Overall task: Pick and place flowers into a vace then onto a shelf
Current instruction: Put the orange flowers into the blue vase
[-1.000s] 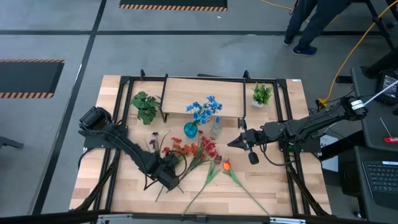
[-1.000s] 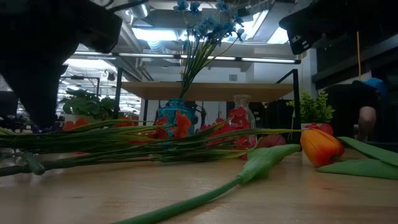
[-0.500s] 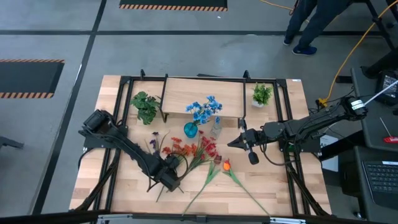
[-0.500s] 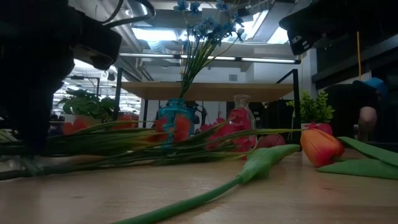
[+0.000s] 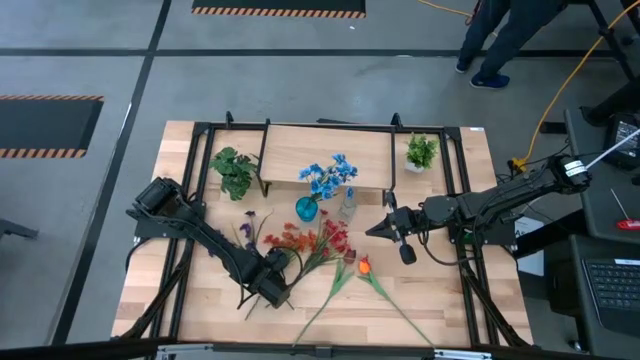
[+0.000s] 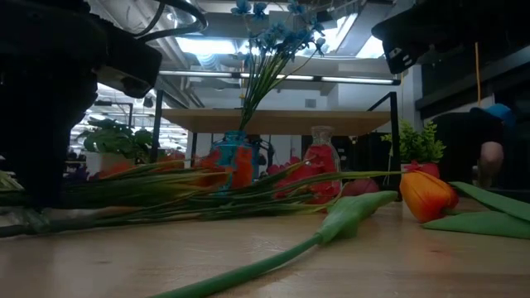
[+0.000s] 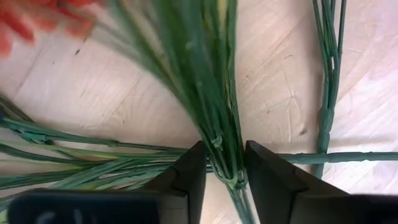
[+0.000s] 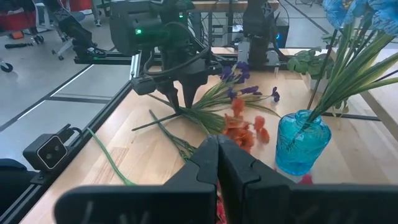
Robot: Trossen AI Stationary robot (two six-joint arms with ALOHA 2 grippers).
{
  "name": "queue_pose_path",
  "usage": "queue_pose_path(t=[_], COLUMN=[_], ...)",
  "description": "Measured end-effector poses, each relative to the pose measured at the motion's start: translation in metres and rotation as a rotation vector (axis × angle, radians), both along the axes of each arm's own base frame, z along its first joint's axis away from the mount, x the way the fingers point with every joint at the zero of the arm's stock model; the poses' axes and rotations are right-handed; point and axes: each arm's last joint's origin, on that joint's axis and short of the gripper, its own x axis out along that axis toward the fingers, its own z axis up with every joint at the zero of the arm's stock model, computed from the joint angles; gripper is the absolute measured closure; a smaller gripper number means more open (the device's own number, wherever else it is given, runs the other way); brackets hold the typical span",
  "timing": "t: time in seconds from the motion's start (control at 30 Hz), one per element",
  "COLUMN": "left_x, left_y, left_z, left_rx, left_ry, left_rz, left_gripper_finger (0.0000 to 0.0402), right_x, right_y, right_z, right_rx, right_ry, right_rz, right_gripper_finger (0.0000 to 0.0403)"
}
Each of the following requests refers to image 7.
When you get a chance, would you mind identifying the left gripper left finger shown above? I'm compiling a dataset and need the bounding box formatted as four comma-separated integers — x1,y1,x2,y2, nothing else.
6,139,208,224

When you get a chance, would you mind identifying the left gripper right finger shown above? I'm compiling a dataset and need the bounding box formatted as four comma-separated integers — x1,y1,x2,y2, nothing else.
244,139,398,224

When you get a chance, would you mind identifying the red artificial flower bunch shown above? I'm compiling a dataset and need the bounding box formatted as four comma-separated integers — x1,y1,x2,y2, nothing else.
312,0,348,180

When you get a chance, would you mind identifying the purple artificial flower bunch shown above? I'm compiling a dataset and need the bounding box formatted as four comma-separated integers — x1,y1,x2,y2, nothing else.
0,96,398,212

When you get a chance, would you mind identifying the orange artificial flower bunch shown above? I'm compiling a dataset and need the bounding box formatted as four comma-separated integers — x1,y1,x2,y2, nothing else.
0,0,259,224

